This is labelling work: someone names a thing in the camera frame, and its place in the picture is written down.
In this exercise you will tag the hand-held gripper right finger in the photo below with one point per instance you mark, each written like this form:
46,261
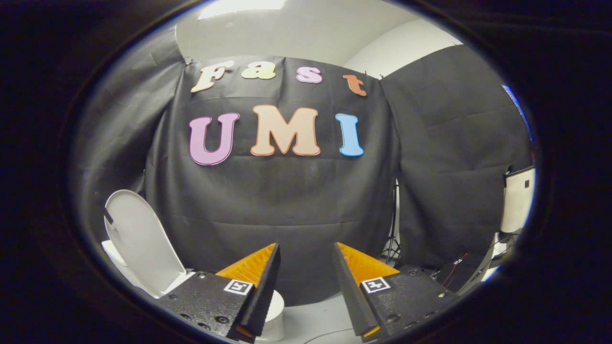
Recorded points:
351,291

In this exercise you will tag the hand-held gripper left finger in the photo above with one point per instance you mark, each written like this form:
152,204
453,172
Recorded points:
262,291

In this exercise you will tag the white toilet lid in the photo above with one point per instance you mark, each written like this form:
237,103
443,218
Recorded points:
138,239

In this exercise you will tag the white toilet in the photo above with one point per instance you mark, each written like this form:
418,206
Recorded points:
275,315

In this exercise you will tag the black tripod stand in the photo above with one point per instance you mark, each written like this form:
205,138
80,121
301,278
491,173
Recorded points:
393,239

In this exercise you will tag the black backdrop cloth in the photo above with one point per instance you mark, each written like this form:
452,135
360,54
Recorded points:
287,200

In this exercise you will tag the black panel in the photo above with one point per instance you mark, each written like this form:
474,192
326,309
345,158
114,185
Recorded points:
471,272

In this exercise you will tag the white and black equipment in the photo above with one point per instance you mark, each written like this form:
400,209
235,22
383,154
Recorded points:
502,251

